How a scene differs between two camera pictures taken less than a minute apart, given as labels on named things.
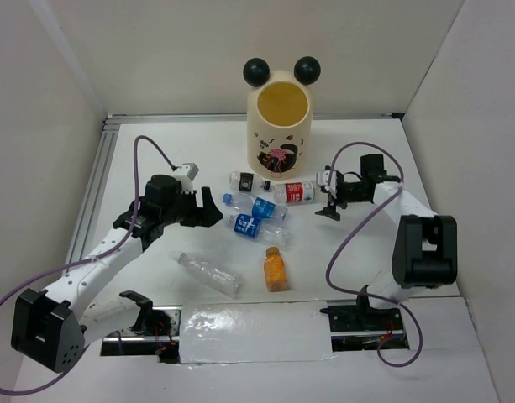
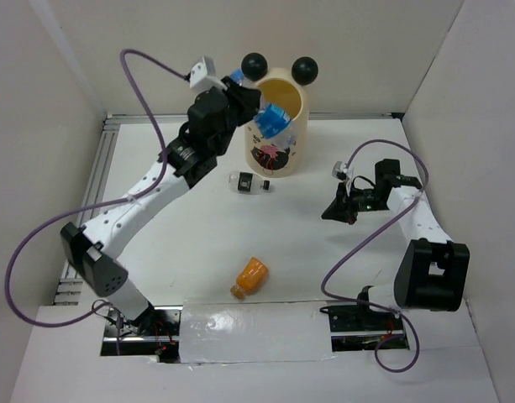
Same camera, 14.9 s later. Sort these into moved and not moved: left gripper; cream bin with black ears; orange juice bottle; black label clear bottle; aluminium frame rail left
Moved: left gripper; orange juice bottle
Not moved: cream bin with black ears; aluminium frame rail left; black label clear bottle
